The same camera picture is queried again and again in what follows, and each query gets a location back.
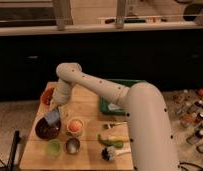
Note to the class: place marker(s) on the blue sponge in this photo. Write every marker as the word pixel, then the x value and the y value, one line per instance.
pixel 52 116

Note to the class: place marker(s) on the dark purple bowl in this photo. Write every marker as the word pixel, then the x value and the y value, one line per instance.
pixel 46 132

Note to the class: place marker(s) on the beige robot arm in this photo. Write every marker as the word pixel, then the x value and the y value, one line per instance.
pixel 152 143

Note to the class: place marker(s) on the green tray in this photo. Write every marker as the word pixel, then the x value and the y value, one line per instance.
pixel 108 108

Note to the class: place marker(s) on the yellow cup with orange ball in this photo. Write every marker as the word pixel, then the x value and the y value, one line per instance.
pixel 75 126

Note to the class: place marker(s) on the toy corn cob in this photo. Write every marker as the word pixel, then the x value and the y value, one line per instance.
pixel 117 143

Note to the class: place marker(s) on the wooden cutting board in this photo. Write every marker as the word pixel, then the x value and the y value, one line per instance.
pixel 84 104

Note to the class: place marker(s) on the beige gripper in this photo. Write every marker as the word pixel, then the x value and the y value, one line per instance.
pixel 53 106

